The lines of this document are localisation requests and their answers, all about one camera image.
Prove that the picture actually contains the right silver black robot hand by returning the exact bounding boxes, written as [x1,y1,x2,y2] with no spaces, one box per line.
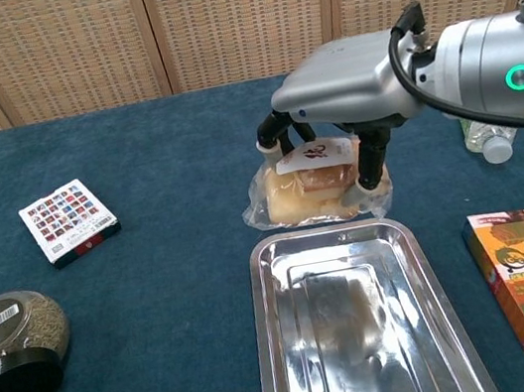
[240,24,441,219]

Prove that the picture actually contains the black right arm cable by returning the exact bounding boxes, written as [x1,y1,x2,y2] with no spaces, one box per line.
[380,0,524,153]

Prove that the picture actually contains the seed jar with black lid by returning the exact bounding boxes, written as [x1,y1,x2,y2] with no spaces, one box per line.
[0,282,82,392]

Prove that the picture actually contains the packaged bread snack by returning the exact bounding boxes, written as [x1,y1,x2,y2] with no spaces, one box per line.
[232,128,398,240]

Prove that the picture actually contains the white patterned card box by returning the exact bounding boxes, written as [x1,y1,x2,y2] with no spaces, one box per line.
[13,172,128,275]

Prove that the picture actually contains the blue felt table cover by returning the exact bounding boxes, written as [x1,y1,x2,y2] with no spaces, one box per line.
[0,34,524,392]

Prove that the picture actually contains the stainless steel tray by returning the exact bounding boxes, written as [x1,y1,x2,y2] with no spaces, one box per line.
[232,201,500,392]

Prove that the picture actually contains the clear bottle with green label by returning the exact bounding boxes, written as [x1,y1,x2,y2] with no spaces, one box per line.
[458,107,524,170]

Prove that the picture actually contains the woven bamboo folding screen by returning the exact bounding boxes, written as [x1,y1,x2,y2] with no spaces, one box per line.
[0,0,524,134]

